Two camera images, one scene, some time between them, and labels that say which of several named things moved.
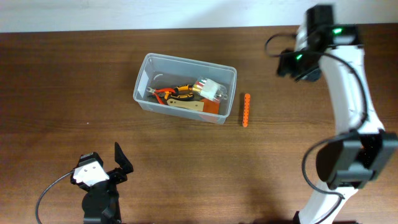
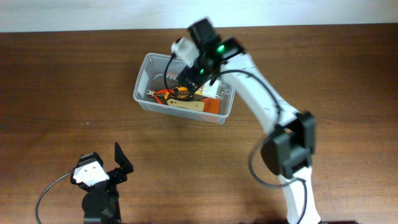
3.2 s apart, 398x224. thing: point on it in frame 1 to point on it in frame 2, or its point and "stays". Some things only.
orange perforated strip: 246,109 to 171,74
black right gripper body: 298,64 to 196,72
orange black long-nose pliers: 174,94 stays
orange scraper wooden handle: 208,105 stays
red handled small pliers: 153,91 stays
